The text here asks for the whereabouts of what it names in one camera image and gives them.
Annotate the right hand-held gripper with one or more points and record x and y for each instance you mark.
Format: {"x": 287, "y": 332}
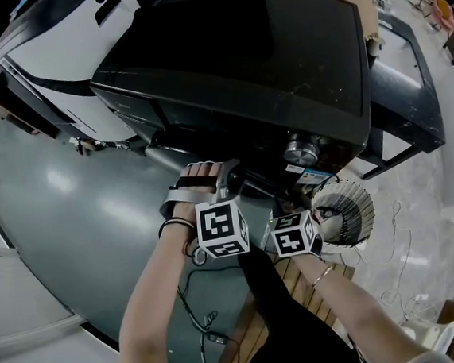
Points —
{"x": 292, "y": 240}

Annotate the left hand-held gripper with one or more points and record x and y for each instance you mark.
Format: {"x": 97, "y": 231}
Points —
{"x": 221, "y": 229}

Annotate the person's right forearm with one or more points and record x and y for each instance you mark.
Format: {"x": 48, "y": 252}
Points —
{"x": 343, "y": 305}

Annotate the person's left forearm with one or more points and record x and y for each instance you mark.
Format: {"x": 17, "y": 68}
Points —
{"x": 151, "y": 303}

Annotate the dark grey washing machine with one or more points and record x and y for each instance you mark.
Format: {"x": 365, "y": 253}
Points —
{"x": 302, "y": 89}

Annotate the person's left hand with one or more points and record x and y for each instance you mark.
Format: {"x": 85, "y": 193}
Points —
{"x": 200, "y": 171}

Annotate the black wrist band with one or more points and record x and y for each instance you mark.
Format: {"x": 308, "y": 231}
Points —
{"x": 175, "y": 221}

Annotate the blue white label sticker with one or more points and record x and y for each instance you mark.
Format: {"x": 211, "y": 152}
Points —
{"x": 314, "y": 176}

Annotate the small white sticker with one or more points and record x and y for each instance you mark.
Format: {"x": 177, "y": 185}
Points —
{"x": 294, "y": 169}

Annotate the silver round dial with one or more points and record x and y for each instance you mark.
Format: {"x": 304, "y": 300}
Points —
{"x": 301, "y": 151}

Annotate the person's black trousers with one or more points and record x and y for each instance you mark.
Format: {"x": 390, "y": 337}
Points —
{"x": 285, "y": 330}

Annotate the wooden slat board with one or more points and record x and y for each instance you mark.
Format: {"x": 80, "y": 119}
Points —
{"x": 246, "y": 334}

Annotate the white power strip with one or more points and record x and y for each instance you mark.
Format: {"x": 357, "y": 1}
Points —
{"x": 420, "y": 297}

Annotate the white plastic container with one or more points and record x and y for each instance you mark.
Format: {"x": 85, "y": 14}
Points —
{"x": 429, "y": 336}

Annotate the white roll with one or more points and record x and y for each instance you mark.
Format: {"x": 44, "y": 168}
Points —
{"x": 375, "y": 46}

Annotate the white grey cleaning robot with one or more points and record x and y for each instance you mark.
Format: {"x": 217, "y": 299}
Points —
{"x": 69, "y": 40}

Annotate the open brown cardboard box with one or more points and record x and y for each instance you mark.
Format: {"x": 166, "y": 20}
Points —
{"x": 367, "y": 3}

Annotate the orange chair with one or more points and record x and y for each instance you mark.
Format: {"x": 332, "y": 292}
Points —
{"x": 444, "y": 12}

